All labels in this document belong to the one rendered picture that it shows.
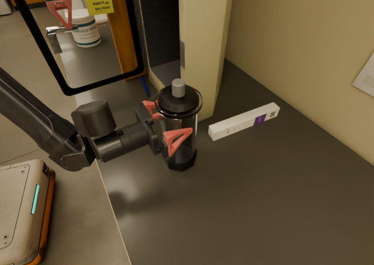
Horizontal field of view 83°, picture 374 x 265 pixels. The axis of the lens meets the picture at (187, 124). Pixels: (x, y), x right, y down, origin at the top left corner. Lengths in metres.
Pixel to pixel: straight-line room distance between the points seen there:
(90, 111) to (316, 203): 0.58
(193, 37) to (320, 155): 0.51
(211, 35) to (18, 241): 1.35
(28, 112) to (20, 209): 1.13
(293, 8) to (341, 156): 0.49
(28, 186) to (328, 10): 1.68
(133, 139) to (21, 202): 1.21
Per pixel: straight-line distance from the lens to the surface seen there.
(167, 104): 0.44
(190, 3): 0.51
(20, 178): 1.71
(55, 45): 0.76
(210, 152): 0.66
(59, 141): 0.49
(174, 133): 0.45
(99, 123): 0.44
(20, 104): 0.50
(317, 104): 0.87
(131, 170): 0.64
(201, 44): 0.57
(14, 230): 1.54
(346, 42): 0.77
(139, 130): 0.47
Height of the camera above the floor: 1.47
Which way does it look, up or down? 47 degrees down
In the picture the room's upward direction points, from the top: straight up
